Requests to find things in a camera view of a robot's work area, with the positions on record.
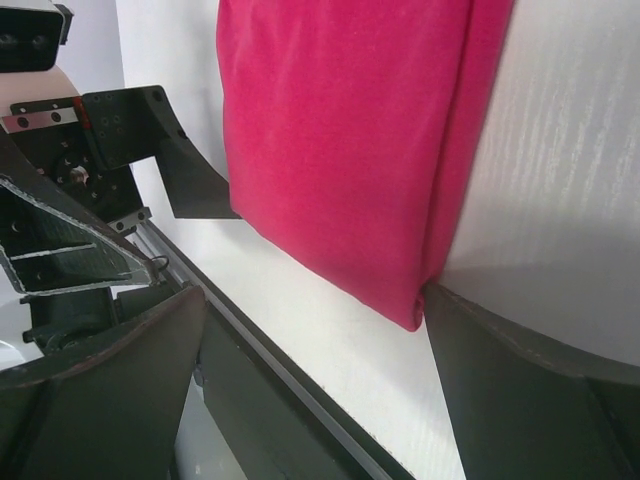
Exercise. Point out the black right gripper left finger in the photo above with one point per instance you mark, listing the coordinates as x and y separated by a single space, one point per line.
108 407

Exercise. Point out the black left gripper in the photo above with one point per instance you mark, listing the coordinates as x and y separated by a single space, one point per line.
69 204

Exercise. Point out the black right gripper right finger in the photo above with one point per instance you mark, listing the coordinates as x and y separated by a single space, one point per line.
525 406

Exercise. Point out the pink t shirt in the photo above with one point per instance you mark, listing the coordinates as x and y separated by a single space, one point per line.
350 129

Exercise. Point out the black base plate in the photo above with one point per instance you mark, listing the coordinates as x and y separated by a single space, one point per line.
277 421

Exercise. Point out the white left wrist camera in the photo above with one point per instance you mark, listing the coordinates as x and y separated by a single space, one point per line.
32 33

